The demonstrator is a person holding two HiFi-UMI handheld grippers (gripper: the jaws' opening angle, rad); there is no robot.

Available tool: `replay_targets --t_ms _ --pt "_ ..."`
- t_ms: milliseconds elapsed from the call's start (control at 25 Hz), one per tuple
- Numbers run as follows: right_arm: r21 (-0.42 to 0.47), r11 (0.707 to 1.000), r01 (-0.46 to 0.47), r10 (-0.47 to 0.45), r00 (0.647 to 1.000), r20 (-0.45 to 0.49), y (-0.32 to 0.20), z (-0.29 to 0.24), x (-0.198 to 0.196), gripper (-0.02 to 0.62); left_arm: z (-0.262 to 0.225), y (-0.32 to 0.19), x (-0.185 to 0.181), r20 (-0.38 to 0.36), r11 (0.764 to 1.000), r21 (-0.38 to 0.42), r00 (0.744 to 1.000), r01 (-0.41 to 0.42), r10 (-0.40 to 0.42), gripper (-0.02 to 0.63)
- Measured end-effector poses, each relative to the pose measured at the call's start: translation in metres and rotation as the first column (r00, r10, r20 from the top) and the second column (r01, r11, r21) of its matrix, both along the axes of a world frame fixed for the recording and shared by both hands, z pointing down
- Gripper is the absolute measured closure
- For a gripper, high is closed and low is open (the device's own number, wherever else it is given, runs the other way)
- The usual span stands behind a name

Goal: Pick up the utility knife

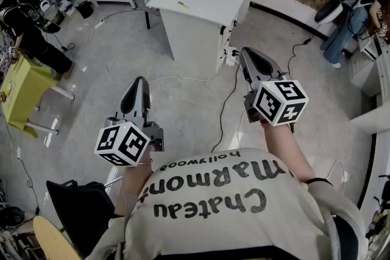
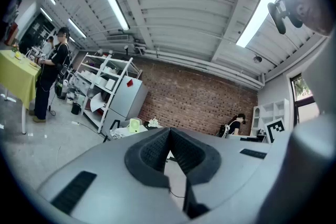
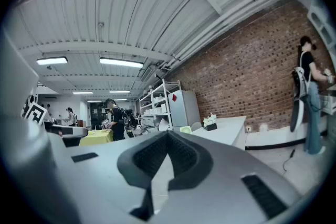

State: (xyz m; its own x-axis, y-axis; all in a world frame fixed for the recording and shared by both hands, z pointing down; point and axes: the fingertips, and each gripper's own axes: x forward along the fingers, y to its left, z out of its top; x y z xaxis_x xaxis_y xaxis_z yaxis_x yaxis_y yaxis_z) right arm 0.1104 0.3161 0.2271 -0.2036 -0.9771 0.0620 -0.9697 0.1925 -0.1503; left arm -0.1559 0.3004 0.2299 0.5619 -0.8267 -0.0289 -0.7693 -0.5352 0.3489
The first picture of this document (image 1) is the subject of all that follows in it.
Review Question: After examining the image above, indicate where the white cabinet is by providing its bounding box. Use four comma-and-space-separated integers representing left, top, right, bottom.
349, 36, 390, 135

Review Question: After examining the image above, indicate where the person's left forearm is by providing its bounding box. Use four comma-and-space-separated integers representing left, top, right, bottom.
117, 158, 153, 219

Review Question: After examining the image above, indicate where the person's cream printed shirt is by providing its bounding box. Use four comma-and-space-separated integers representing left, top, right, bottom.
85, 147, 368, 260

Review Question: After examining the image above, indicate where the black floor cable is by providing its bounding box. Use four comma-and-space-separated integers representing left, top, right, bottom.
211, 63, 243, 153

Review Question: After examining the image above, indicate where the round wooden stool seat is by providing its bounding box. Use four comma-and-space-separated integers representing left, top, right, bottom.
32, 216, 83, 260

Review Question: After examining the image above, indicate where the black waste bin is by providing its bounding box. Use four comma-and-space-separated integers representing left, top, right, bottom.
76, 1, 94, 19

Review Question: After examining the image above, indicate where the person's right forearm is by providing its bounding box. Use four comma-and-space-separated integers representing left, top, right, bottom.
262, 122, 316, 183

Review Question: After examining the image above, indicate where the black cable with adapter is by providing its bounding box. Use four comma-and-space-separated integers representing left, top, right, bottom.
287, 24, 324, 77

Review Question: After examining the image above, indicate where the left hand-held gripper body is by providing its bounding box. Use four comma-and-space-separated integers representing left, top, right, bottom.
94, 112, 165, 167

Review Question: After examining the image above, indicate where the black folding chair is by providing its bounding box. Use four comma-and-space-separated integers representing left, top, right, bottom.
45, 179, 116, 259

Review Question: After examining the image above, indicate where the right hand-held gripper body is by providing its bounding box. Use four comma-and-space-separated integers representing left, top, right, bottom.
243, 73, 310, 127

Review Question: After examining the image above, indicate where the black round device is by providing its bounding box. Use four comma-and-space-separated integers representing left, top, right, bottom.
0, 206, 26, 228

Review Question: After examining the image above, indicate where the lime green table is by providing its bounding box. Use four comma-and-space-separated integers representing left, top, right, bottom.
0, 51, 76, 139

